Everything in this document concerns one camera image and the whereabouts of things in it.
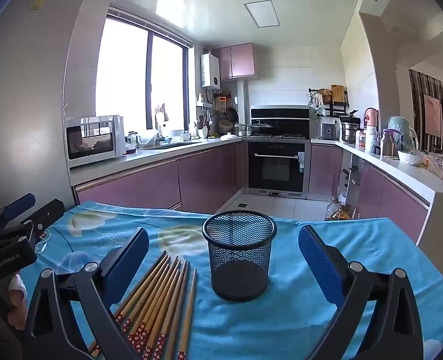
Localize black mesh pen holder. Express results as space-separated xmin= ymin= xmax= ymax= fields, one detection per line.
xmin=202 ymin=210 xmax=277 ymax=302

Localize black wall shelf rack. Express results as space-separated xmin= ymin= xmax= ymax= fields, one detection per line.
xmin=307 ymin=85 xmax=349 ymax=117

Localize white earphone cable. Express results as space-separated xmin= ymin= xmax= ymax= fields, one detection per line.
xmin=33 ymin=227 xmax=54 ymax=254

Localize white microwave oven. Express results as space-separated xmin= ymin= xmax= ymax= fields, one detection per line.
xmin=64 ymin=115 xmax=126 ymax=168

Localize bamboo chopstick one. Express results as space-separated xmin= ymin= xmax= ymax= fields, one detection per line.
xmin=89 ymin=250 xmax=167 ymax=359

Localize pink wall cabinet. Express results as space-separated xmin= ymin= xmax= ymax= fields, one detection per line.
xmin=212 ymin=43 xmax=256 ymax=80

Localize blue floral tablecloth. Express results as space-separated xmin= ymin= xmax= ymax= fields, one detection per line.
xmin=21 ymin=202 xmax=443 ymax=359

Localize black built-in oven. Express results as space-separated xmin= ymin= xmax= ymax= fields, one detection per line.
xmin=247 ymin=141 xmax=306 ymax=194

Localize bamboo chopstick two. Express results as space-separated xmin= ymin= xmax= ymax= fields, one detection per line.
xmin=118 ymin=254 xmax=170 ymax=332

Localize left hand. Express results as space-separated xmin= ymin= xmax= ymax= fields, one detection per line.
xmin=0 ymin=271 xmax=28 ymax=345

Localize black wok with lid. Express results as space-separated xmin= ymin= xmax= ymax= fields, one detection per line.
xmin=249 ymin=121 xmax=274 ymax=136

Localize bamboo chopstick five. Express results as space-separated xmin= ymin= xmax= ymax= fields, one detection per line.
xmin=141 ymin=263 xmax=184 ymax=359

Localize steel stock pot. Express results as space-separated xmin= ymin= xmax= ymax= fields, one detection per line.
xmin=339 ymin=115 xmax=361 ymax=144

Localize black range hood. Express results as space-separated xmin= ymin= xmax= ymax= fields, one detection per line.
xmin=250 ymin=105 xmax=310 ymax=139

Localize bamboo chopstick six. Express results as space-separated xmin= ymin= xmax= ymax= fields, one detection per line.
xmin=152 ymin=261 xmax=190 ymax=360

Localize pink wall picture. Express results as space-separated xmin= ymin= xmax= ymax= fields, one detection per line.
xmin=424 ymin=94 xmax=443 ymax=137

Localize ceiling light panel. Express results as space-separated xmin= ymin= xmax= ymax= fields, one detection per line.
xmin=244 ymin=0 xmax=281 ymax=29

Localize bamboo chopstick eight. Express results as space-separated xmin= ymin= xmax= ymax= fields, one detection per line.
xmin=177 ymin=268 xmax=197 ymax=360

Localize pink lower cabinets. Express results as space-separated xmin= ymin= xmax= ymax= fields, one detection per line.
xmin=74 ymin=143 xmax=428 ymax=241

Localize bamboo chopstick three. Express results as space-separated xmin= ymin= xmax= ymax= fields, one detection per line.
xmin=127 ymin=257 xmax=179 ymax=344

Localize pink thermos jug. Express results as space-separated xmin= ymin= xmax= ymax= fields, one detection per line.
xmin=364 ymin=107 xmax=379 ymax=132

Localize window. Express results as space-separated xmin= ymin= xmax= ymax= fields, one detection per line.
xmin=94 ymin=14 xmax=189 ymax=135

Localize yellow cooking oil bottle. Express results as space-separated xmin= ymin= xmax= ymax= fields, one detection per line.
xmin=330 ymin=205 xmax=351 ymax=220

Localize white water heater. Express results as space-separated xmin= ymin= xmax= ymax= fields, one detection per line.
xmin=200 ymin=53 xmax=220 ymax=90

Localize bamboo chopstick seven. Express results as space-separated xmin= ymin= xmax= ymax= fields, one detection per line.
xmin=163 ymin=261 xmax=190 ymax=360

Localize bamboo chopstick four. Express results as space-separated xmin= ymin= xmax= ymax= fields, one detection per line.
xmin=131 ymin=261 xmax=181 ymax=354

